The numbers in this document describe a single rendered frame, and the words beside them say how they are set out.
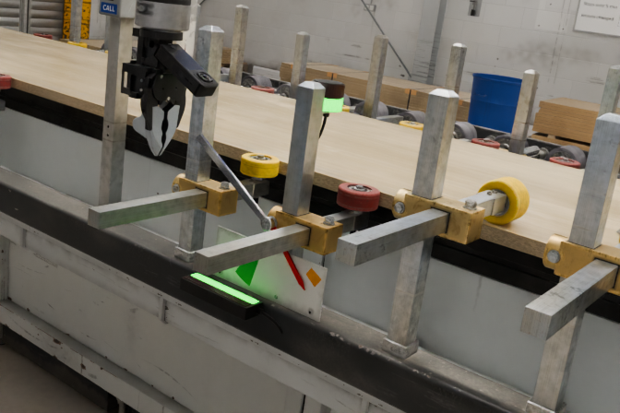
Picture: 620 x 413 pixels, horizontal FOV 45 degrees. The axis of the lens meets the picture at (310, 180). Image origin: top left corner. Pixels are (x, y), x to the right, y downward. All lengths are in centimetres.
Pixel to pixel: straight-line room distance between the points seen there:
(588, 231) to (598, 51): 736
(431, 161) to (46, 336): 155
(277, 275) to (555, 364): 51
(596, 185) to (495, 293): 40
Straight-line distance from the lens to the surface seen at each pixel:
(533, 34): 862
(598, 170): 107
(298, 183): 131
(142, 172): 194
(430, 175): 117
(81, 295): 229
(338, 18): 974
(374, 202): 141
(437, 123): 115
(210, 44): 143
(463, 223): 114
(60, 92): 215
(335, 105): 132
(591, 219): 108
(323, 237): 129
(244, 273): 142
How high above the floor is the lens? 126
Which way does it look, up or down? 14 degrees down
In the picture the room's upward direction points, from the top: 8 degrees clockwise
